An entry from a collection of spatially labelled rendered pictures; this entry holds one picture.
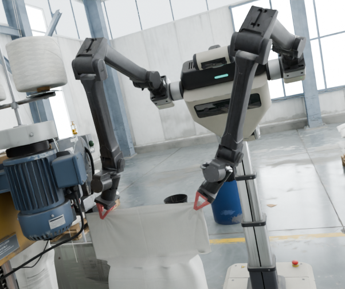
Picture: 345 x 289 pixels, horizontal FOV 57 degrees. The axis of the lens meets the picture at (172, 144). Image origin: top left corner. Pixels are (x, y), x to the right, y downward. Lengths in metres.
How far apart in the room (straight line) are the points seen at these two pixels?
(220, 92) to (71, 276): 1.33
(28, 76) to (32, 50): 0.08
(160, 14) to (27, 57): 8.81
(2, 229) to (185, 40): 8.68
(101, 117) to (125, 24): 9.09
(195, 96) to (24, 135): 0.80
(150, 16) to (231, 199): 7.36
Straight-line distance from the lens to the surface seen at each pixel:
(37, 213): 1.01
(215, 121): 1.54
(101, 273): 1.93
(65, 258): 2.02
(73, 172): 0.97
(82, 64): 1.09
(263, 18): 0.97
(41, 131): 0.96
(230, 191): 3.39
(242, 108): 1.01
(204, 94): 1.46
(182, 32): 9.52
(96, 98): 1.12
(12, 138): 0.96
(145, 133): 9.93
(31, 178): 0.98
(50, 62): 1.10
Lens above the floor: 1.40
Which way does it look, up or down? 8 degrees down
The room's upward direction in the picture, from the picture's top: 12 degrees counter-clockwise
